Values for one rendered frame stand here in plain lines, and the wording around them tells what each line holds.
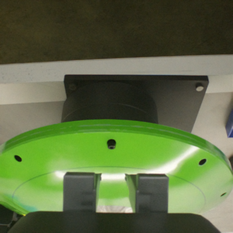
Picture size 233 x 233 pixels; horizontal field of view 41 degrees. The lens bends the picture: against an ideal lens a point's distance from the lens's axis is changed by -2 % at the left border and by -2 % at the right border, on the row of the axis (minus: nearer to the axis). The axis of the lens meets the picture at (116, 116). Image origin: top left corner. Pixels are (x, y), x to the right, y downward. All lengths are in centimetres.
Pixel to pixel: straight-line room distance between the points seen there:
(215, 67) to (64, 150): 26
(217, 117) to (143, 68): 16
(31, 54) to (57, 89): 125
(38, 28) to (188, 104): 120
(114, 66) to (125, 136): 19
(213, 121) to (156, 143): 26
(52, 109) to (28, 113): 4
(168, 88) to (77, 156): 20
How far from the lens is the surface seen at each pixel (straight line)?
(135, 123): 28
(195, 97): 47
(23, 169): 33
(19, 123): 55
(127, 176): 17
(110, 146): 28
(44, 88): 47
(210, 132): 57
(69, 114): 43
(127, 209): 37
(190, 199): 37
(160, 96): 46
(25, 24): 159
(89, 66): 46
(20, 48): 170
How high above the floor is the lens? 121
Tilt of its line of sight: 36 degrees down
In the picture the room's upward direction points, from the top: 180 degrees counter-clockwise
